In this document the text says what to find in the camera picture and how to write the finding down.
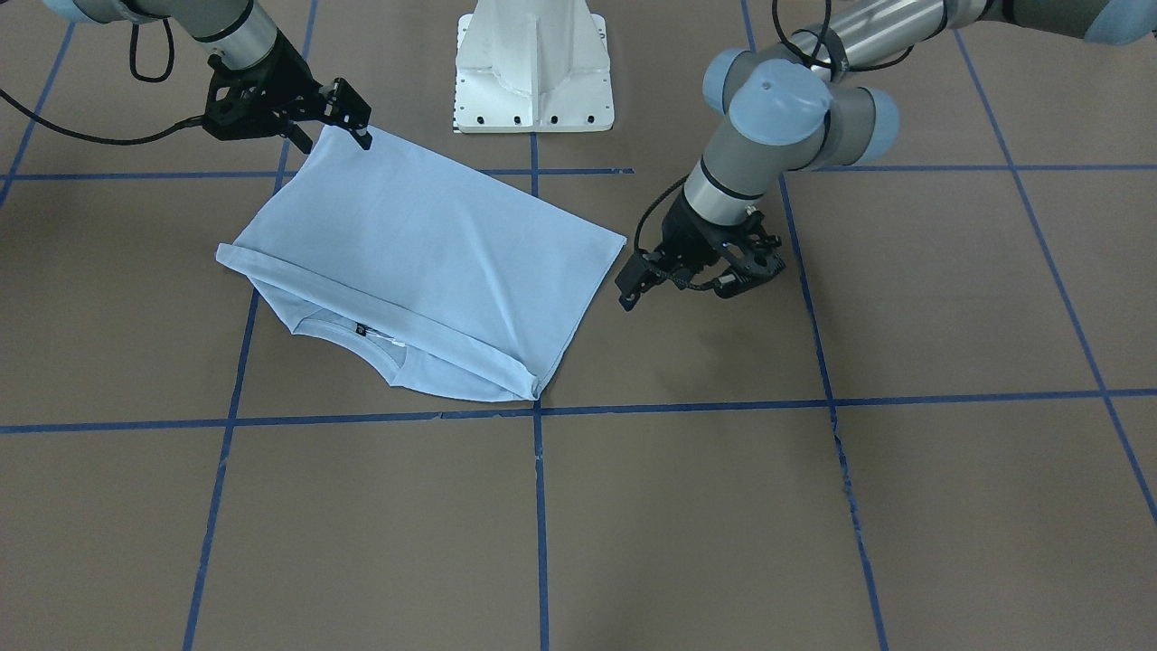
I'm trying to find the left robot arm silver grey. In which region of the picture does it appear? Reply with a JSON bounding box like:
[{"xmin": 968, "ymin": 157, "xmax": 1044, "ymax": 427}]
[{"xmin": 616, "ymin": 1, "xmax": 1156, "ymax": 310}]

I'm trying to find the light blue t-shirt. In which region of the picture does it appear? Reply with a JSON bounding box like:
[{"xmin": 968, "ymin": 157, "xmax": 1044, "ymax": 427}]
[{"xmin": 216, "ymin": 127, "xmax": 626, "ymax": 402}]

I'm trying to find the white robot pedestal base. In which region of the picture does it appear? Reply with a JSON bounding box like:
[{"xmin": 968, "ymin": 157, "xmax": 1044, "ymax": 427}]
[{"xmin": 452, "ymin": 1, "xmax": 616, "ymax": 135}]

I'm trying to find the black braided cable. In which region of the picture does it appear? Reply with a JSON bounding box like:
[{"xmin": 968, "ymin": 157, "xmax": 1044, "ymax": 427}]
[
  {"xmin": 0, "ymin": 19, "xmax": 207, "ymax": 146},
  {"xmin": 633, "ymin": 0, "xmax": 914, "ymax": 262}
]

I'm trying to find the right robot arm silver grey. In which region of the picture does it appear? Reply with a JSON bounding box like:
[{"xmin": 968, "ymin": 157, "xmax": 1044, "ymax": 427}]
[{"xmin": 45, "ymin": 1, "xmax": 373, "ymax": 154}]

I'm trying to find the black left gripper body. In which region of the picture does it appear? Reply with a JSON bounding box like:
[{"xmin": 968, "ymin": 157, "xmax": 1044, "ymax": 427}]
[{"xmin": 633, "ymin": 188, "xmax": 784, "ymax": 299}]

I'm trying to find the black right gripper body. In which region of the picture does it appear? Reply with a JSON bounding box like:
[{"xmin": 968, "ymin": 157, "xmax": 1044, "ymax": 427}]
[{"xmin": 200, "ymin": 34, "xmax": 340, "ymax": 153}]

